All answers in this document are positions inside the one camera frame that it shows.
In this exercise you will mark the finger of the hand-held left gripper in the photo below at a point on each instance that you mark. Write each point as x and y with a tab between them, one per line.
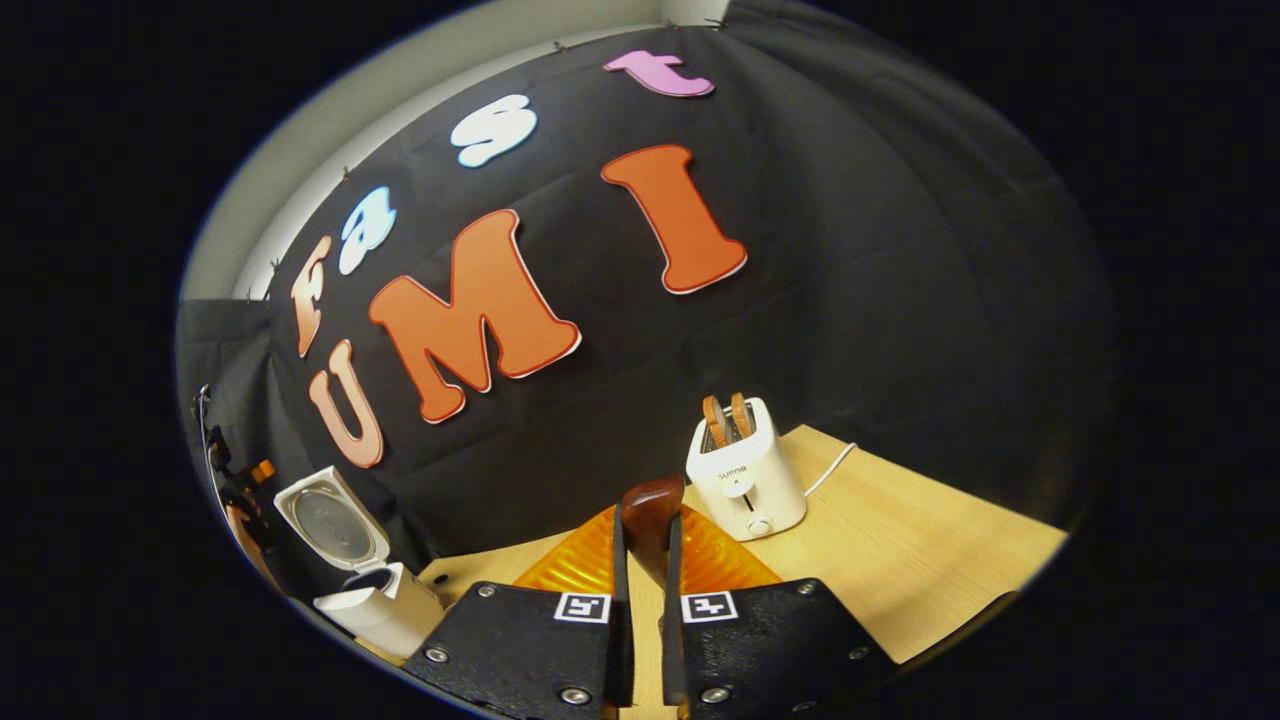
263	472

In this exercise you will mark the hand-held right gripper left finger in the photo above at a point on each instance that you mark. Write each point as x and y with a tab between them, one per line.
622	620

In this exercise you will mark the white toaster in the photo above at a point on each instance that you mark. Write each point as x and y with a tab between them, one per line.
745	490

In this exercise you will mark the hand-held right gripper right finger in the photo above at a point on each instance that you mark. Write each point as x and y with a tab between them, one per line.
674	620

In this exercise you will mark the white rice cooker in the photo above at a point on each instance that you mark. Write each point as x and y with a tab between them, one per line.
385	605

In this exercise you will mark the black backdrop cloth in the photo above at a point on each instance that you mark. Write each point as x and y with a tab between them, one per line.
850	300

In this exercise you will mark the brown wooden spoon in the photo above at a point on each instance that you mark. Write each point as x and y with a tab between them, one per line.
650	510

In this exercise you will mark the toast slice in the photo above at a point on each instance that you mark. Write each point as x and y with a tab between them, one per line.
741	414
714	420

